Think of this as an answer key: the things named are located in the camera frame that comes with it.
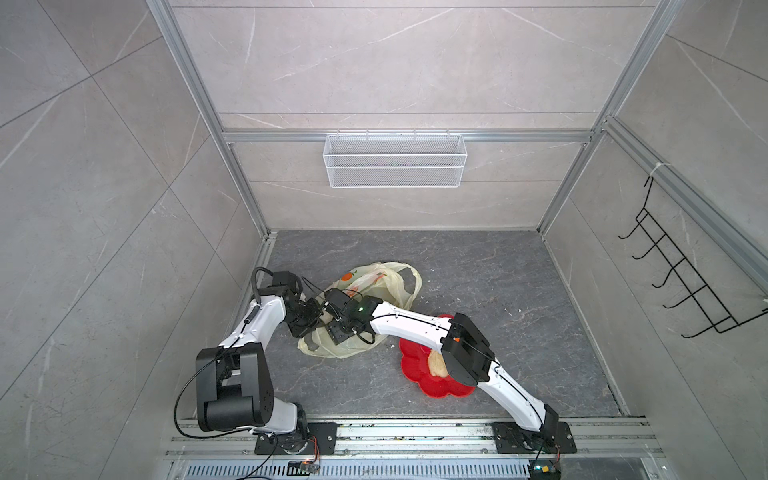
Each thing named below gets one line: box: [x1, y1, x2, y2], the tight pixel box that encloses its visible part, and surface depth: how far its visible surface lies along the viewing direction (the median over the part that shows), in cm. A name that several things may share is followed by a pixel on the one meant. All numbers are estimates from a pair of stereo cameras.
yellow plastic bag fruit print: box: [298, 262, 423, 359], surface depth 84 cm
